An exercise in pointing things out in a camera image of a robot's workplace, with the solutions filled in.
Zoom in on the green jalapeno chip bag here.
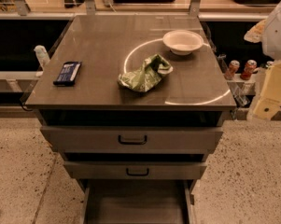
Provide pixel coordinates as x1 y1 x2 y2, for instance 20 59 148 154
118 54 173 92

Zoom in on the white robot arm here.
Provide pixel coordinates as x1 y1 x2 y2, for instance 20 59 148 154
248 1 281 120

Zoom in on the grey drawer cabinet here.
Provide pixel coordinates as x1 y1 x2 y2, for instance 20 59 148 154
27 15 235 224

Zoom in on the open bottom drawer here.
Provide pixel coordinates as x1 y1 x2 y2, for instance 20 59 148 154
79 179 194 224

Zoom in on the green soda can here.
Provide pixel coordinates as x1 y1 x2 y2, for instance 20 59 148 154
265 61 274 68

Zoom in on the red soda can right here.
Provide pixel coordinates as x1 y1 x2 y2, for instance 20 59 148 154
240 60 257 80

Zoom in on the red soda can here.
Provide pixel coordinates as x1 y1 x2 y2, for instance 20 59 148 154
224 60 240 80
240 60 257 80

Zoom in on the clear plastic holder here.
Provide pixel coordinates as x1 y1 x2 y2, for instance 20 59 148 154
217 54 249 107

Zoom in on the red soda can left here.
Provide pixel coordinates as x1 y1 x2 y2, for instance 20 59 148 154
224 60 240 80

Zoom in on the white bowl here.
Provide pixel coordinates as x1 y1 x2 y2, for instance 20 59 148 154
162 30 204 55

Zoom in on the dark blue snack bar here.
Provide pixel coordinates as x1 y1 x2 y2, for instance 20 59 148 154
53 62 82 86

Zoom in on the pale green spray bottle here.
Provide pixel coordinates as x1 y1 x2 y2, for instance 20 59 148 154
34 45 50 68

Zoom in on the middle drawer with handle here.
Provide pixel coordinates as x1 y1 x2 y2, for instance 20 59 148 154
63 161 206 180

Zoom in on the drawer with handle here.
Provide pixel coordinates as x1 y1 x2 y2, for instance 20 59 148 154
63 161 206 180
41 126 223 154

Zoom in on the top drawer with handle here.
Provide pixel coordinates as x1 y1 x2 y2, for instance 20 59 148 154
41 126 223 154

